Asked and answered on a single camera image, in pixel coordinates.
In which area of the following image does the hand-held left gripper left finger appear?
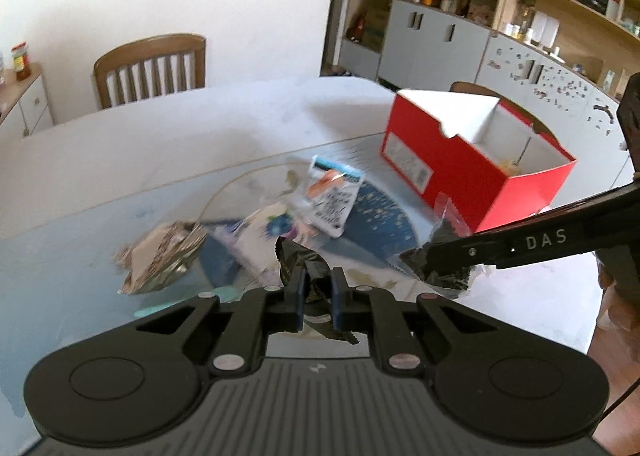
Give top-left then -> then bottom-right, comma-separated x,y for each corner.
132,267 -> 308,378

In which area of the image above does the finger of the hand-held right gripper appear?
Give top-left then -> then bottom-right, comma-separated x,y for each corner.
421,196 -> 640,283
459,183 -> 640,240

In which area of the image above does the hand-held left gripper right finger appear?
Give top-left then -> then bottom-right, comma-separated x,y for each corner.
330,266 -> 503,378

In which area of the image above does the black gold snack packet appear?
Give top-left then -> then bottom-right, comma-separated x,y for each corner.
275,235 -> 362,345

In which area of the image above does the clear packet of dark snack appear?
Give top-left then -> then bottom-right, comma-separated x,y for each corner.
399,193 -> 477,299

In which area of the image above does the red cardboard box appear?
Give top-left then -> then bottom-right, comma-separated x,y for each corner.
381,89 -> 577,235

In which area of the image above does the white fish snack packet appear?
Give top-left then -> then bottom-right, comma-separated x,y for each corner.
304,155 -> 367,239

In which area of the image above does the person's right hand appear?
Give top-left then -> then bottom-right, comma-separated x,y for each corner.
596,265 -> 640,333

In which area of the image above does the clear bread package blue label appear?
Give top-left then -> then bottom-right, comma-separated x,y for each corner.
214,206 -> 322,283

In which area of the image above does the crumpled silver wrapper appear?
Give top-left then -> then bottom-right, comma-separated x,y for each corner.
117,221 -> 209,297

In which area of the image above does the brown wooden chair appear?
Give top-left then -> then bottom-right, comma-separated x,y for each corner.
93,34 -> 207,111
449,81 -> 502,99

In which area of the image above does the low wooden side cabinet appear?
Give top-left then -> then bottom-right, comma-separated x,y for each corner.
0,62 -> 55,139

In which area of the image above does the red lid jar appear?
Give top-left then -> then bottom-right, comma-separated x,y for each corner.
11,41 -> 32,82

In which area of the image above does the wooden wall shelving unit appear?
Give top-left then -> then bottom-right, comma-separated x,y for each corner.
320,0 -> 640,187

